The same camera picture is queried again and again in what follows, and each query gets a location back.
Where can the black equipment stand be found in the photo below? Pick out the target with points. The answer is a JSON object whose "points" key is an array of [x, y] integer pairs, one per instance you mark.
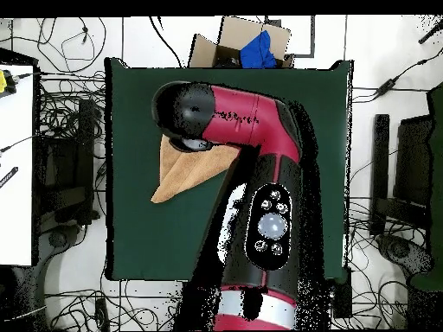
{"points": [[84, 155]]}

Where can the brown cardboard box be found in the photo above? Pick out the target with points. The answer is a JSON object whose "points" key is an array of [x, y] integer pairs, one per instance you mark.
{"points": [[238, 34]]}

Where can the orange terry towel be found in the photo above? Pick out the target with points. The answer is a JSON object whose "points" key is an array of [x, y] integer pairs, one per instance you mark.
{"points": [[187, 169]]}

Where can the dark green table cloth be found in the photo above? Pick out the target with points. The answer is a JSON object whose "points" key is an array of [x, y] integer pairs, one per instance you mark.
{"points": [[155, 235]]}

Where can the black box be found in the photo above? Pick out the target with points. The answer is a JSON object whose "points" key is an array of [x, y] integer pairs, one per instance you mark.
{"points": [[342, 297]]}

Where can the black bar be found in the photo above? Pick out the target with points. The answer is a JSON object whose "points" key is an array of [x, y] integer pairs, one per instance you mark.
{"points": [[8, 177]]}

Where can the black power adapter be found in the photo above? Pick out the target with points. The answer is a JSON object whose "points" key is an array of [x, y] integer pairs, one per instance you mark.
{"points": [[386, 88]]}

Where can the dark green draped cloth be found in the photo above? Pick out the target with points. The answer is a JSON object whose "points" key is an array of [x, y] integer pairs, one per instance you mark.
{"points": [[436, 173]]}

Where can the white table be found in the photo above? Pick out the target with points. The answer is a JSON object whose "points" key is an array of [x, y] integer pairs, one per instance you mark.
{"points": [[15, 173]]}

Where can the black rod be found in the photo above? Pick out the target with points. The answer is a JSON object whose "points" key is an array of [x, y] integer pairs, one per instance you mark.
{"points": [[431, 33]]}

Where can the yellow black tool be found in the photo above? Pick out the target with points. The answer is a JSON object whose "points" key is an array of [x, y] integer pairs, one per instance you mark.
{"points": [[5, 83]]}

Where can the black power strip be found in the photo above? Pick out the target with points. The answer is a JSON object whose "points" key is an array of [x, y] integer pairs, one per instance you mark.
{"points": [[102, 314]]}

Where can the black floor frame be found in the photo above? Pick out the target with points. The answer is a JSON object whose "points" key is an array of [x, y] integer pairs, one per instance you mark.
{"points": [[313, 38]]}

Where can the blue cloth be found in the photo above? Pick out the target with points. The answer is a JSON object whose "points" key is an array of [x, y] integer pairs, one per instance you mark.
{"points": [[256, 52]]}

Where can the black upright post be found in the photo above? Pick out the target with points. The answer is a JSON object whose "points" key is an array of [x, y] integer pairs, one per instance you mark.
{"points": [[380, 155]]}

